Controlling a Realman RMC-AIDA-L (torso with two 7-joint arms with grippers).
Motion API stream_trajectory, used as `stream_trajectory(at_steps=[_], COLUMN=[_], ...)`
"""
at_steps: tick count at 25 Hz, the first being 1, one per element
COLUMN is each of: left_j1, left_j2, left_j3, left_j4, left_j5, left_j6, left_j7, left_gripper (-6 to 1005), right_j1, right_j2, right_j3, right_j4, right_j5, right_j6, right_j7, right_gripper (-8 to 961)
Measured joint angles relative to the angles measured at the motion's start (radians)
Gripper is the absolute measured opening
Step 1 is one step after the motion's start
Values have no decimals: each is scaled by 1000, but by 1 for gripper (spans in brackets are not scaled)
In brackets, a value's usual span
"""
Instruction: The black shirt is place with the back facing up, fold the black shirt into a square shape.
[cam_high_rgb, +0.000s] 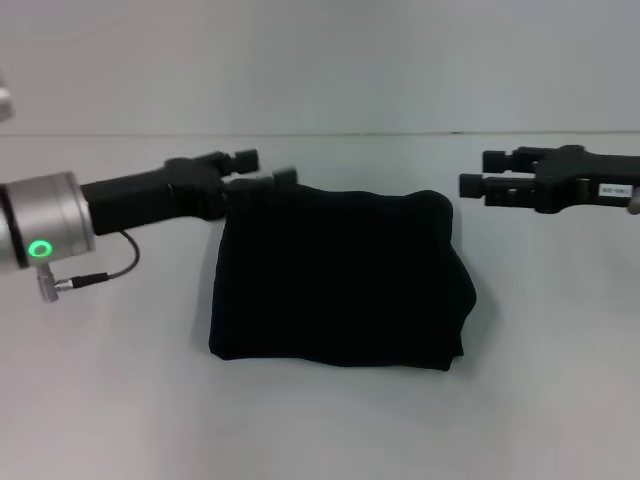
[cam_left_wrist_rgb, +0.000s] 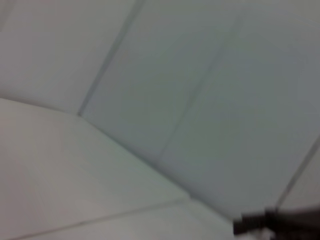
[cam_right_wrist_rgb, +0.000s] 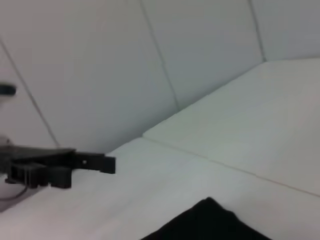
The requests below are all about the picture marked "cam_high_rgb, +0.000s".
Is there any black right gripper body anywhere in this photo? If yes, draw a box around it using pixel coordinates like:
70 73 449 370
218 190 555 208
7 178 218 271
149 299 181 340
532 144 640 215

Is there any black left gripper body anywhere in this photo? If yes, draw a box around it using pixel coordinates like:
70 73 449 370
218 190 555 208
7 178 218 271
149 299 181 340
78 151 232 237

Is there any black t-shirt with FREE print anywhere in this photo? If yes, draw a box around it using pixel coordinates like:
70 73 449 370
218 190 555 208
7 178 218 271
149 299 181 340
207 175 479 374

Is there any left arm cable with connector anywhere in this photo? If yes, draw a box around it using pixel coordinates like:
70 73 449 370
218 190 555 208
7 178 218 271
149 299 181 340
35 229 141 304

